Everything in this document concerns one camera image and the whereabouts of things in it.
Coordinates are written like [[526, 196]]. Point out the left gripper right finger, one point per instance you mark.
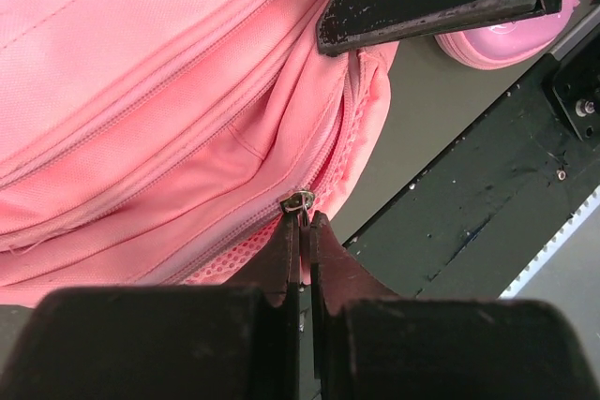
[[371, 343]]

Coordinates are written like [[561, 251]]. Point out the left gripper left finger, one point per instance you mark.
[[238, 340]]

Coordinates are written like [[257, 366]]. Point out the pink student backpack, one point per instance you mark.
[[150, 141]]

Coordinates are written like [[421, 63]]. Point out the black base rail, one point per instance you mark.
[[478, 214]]

